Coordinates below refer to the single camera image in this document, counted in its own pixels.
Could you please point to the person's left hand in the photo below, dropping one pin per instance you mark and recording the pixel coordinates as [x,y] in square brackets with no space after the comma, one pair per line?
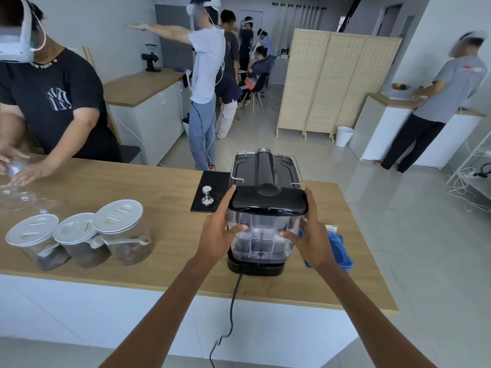
[214,233]

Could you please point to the person's right hand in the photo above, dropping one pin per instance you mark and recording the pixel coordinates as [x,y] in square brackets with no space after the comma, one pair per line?
[316,245]

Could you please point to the person's right thumb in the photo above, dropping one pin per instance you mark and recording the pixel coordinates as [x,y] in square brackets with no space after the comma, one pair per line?
[289,235]

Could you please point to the person's left thumb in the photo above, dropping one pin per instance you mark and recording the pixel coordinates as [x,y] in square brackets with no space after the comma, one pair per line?
[238,229]

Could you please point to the clear water tank black lid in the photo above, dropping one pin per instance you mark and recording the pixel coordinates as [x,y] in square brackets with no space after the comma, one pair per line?
[264,226]

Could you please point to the person's left forearm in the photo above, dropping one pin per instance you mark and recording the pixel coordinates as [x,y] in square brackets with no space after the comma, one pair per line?
[161,314]

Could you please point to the person's right forearm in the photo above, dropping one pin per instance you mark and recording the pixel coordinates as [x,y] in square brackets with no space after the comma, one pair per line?
[368,321]

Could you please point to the small white packet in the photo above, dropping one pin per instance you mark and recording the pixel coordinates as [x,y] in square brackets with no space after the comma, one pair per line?
[331,227]

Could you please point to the metal coffee tamper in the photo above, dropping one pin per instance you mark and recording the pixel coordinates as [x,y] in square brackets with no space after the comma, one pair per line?
[207,195]

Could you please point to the black rubber tamping mat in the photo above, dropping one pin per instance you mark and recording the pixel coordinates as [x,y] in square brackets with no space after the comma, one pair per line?
[214,183]

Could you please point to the blue cloth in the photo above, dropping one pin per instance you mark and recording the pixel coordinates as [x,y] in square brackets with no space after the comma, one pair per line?
[341,251]

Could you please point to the black espresso machine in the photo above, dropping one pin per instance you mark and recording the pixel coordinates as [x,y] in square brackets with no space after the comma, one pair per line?
[264,168]

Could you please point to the white kitchen island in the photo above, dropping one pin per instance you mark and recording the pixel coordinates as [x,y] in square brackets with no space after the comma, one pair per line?
[172,241]

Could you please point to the white plastic scoop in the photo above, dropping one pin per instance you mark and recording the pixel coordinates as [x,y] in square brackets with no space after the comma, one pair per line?
[126,241]

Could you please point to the white waste bin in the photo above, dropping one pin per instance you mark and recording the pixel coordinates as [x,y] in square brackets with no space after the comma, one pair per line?
[344,136]

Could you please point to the clear jar with white lid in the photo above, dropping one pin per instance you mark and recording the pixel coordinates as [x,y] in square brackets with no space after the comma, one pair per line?
[38,241]
[124,229]
[82,239]

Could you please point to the black chair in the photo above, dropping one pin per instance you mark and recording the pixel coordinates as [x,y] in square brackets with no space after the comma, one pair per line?
[257,88]

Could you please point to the white counter with wooden top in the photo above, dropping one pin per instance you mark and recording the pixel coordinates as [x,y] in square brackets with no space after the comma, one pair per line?
[383,126]

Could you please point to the white cabinet with wooden top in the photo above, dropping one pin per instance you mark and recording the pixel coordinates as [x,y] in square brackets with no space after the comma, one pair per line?
[149,107]

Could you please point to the woven folding screen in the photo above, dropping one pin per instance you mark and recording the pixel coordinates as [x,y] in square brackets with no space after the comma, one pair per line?
[333,80]

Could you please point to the white power strip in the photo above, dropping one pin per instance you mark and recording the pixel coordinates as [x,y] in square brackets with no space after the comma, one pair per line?
[470,173]

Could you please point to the black coffee grinder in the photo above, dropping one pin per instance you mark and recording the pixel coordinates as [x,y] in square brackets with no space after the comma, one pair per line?
[150,57]

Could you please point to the grey curtain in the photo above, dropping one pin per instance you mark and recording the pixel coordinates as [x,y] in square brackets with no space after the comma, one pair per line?
[301,22]

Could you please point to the white headset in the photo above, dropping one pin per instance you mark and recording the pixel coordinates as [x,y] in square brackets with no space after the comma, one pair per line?
[203,5]
[21,38]

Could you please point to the clear glass vessel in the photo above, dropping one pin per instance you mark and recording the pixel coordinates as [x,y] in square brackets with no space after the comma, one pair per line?
[15,187]

